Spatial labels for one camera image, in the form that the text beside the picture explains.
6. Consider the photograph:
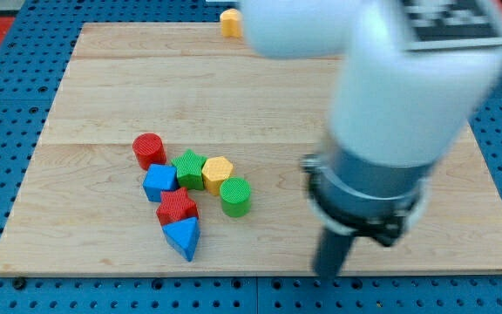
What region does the green star block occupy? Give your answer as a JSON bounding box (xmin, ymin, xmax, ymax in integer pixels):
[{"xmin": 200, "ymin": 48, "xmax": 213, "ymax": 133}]
[{"xmin": 171, "ymin": 149, "xmax": 207, "ymax": 190}]

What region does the blue triangle block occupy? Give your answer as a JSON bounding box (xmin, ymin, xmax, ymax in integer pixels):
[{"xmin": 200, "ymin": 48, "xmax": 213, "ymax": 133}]
[{"xmin": 162, "ymin": 217, "xmax": 200, "ymax": 262}]

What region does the yellow hexagon block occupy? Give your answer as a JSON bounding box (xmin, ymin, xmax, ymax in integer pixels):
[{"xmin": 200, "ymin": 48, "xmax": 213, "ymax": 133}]
[{"xmin": 201, "ymin": 156, "xmax": 234, "ymax": 196}]

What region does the green cylinder block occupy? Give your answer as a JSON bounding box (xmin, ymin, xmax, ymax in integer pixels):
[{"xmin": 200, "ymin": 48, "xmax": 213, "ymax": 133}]
[{"xmin": 220, "ymin": 177, "xmax": 252, "ymax": 218}]

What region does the blue cube block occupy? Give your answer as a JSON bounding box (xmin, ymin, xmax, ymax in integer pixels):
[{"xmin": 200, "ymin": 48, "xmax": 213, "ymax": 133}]
[{"xmin": 142, "ymin": 164, "xmax": 179, "ymax": 202}]

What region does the red cylinder block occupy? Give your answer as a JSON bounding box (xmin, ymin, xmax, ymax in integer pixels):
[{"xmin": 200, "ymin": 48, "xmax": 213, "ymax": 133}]
[{"xmin": 132, "ymin": 133, "xmax": 167, "ymax": 170}]

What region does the wooden board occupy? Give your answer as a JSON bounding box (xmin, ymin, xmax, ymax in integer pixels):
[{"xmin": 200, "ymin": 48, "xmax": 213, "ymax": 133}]
[{"xmin": 0, "ymin": 21, "xmax": 502, "ymax": 278}]

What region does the yellow block at top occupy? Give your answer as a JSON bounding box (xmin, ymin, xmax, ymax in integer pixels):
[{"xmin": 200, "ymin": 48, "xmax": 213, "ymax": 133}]
[{"xmin": 220, "ymin": 9, "xmax": 243, "ymax": 38}]

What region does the black white fiducial tag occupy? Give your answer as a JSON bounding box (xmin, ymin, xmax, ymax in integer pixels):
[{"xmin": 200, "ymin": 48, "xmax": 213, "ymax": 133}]
[{"xmin": 397, "ymin": 0, "xmax": 502, "ymax": 51}]

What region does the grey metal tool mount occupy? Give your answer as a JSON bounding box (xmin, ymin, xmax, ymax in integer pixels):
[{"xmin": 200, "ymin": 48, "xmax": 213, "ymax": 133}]
[{"xmin": 301, "ymin": 134, "xmax": 433, "ymax": 247}]

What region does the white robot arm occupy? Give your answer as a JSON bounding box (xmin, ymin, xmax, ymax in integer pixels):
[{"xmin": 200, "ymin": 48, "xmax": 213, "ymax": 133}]
[{"xmin": 240, "ymin": 1, "xmax": 502, "ymax": 277}]

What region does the red star block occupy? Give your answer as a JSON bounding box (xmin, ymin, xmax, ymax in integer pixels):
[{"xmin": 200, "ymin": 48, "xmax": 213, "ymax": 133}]
[{"xmin": 156, "ymin": 187, "xmax": 199, "ymax": 226}]

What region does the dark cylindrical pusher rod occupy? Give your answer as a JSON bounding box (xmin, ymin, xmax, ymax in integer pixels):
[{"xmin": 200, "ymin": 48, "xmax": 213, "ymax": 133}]
[{"xmin": 312, "ymin": 228, "xmax": 355, "ymax": 278}]

